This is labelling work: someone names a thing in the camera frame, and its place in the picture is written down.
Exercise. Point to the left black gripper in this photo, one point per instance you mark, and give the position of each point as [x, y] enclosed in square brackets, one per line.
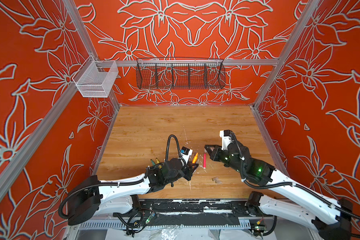
[189, 170]

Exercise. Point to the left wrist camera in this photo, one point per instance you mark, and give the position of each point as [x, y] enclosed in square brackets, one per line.
[186, 153]

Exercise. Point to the white wire basket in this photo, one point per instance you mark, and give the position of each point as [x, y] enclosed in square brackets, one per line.
[95, 79]

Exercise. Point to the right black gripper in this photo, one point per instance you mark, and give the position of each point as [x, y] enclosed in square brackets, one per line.
[214, 154]

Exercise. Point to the orange marker pen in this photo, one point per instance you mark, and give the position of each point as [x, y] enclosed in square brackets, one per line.
[195, 158]

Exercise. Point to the black wire basket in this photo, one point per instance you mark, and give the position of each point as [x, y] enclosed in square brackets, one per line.
[180, 74]

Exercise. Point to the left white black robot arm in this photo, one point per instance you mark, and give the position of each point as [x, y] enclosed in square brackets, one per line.
[93, 197]

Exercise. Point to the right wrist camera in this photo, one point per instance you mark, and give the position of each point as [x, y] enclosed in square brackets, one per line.
[226, 138]

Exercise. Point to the white cable duct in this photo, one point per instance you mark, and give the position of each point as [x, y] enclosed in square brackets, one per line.
[243, 224]

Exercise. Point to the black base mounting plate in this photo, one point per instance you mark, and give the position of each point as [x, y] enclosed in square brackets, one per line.
[235, 207]

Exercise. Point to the pink marker pen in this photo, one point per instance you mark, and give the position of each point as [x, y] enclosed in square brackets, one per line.
[204, 161]

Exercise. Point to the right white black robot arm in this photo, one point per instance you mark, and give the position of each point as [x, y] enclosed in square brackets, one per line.
[274, 193]

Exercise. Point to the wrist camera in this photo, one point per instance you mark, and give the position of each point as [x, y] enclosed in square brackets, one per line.
[226, 138]
[186, 153]

